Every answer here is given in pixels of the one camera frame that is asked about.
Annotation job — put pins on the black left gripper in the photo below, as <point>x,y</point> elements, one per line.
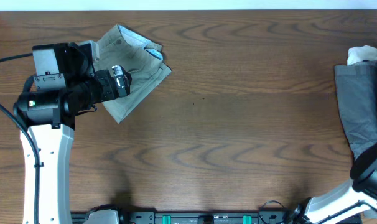
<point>121,88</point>

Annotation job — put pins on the grey shorts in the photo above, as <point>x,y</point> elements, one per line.
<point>356,87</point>

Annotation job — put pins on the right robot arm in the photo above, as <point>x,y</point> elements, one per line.
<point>342,204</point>

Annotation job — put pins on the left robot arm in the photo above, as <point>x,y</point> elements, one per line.
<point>66,85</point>

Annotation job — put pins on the folded khaki shorts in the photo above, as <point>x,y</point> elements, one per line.
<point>139,56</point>

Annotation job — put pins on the white garment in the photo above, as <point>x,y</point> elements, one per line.
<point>360,54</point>

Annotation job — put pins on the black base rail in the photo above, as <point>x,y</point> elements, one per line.
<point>113,214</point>

